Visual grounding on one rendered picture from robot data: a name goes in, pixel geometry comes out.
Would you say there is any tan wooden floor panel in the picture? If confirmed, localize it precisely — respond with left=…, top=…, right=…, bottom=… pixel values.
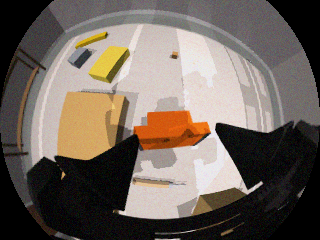
left=57, top=91, right=129, bottom=160

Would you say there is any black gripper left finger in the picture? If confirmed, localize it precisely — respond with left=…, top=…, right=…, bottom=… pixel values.
left=55, top=135, right=140, bottom=212

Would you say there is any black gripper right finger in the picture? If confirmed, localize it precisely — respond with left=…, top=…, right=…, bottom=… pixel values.
left=215, top=121, right=295, bottom=191

